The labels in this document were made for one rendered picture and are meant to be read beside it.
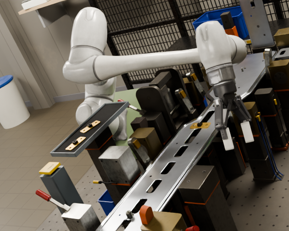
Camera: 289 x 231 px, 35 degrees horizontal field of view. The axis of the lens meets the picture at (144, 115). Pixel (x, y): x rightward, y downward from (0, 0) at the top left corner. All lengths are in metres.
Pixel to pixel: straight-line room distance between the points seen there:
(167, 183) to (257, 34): 1.09
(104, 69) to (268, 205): 0.81
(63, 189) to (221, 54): 0.74
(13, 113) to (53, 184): 4.44
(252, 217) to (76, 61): 0.90
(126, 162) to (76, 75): 0.41
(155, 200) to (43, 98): 4.74
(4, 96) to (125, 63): 4.39
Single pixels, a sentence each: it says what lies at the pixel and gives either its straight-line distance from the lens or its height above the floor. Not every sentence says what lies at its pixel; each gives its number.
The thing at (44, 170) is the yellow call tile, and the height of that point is 1.16.
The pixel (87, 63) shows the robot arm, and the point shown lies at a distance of 1.77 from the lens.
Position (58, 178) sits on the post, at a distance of 1.67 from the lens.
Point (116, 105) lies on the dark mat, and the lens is 1.92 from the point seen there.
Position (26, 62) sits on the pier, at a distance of 6.02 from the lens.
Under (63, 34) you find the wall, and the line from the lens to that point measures 5.60.
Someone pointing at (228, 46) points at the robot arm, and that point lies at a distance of 1.53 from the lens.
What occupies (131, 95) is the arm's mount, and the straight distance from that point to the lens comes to 2.52.
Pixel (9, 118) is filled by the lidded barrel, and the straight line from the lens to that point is 6.10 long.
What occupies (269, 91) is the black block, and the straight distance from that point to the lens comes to 1.95.
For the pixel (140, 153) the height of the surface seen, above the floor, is 1.04.
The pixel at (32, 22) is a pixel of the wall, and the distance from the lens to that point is 5.83.
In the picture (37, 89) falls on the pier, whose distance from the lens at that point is 6.13.
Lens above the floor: 1.84
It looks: 23 degrees down
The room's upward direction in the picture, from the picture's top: 24 degrees counter-clockwise
